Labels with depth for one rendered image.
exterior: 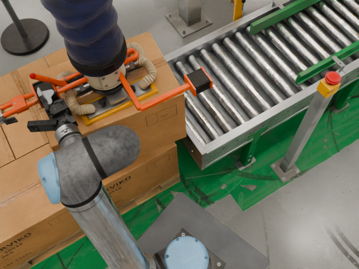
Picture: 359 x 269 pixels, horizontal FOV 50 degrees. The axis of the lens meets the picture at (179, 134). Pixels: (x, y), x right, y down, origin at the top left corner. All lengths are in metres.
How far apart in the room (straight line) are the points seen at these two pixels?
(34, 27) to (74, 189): 2.77
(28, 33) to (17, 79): 1.04
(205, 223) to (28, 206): 0.94
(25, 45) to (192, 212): 2.25
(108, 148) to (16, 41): 2.71
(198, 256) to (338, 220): 1.50
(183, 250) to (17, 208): 1.09
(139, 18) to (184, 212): 2.12
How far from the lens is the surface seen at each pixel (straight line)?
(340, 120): 3.04
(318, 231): 2.66
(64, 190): 0.96
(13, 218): 2.20
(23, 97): 1.65
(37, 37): 3.55
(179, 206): 1.80
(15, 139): 2.39
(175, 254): 1.37
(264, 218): 2.60
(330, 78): 1.87
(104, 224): 1.08
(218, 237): 1.76
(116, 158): 0.95
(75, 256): 2.61
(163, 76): 1.74
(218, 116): 2.24
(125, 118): 1.65
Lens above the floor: 2.46
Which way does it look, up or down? 62 degrees down
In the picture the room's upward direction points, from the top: 4 degrees counter-clockwise
